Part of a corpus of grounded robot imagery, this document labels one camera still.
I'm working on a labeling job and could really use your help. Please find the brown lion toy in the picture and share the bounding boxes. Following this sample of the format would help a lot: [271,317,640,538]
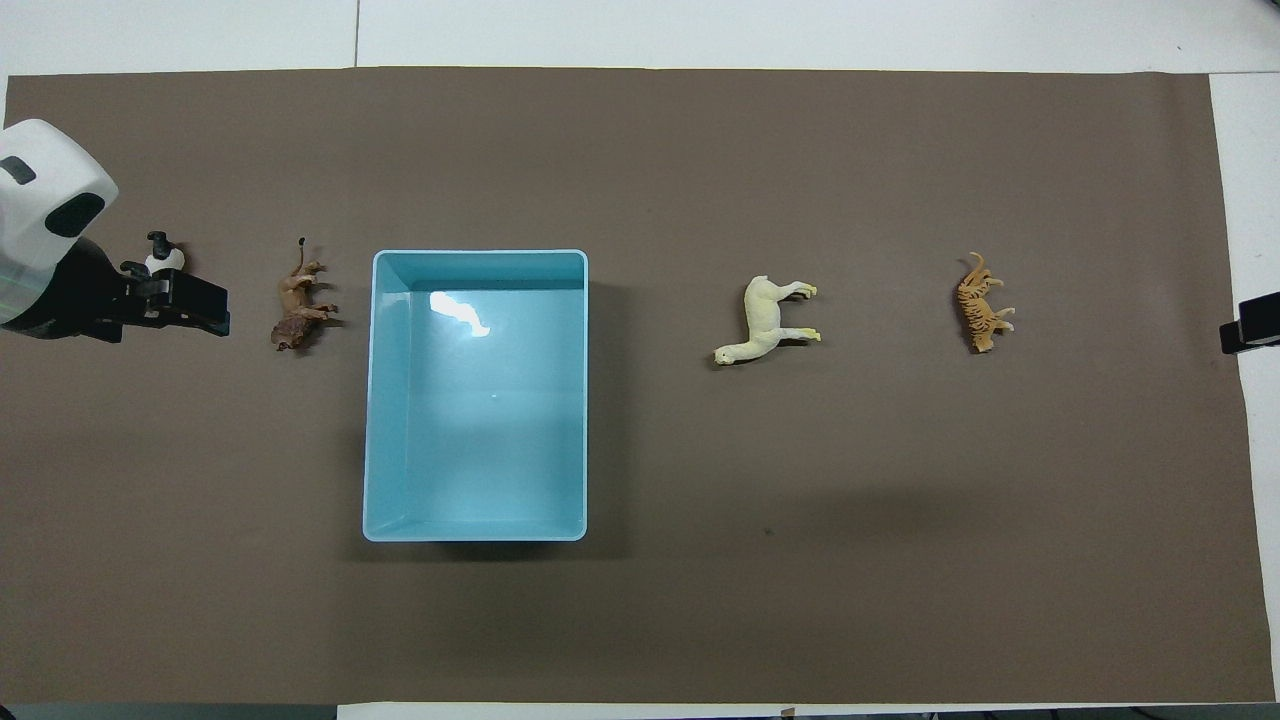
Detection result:
[270,237,341,352]

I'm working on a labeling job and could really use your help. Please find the orange striped tiger toy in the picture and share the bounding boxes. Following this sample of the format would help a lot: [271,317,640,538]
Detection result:
[955,252,1017,354]

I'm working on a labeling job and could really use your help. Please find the black and white panda toy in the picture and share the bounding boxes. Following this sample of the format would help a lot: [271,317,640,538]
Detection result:
[145,231,188,278]

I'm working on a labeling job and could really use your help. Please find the light blue storage box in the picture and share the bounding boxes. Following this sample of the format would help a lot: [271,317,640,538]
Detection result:
[362,249,589,543]

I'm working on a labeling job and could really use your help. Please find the brown table mat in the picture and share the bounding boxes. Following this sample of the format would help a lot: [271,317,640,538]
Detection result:
[0,67,1276,706]

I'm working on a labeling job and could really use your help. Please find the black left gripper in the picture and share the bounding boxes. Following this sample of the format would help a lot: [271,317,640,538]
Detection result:
[5,240,232,343]

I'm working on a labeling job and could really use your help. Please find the cream alpaca toy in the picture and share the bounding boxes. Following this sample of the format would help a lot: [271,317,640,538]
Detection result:
[713,275,822,367]

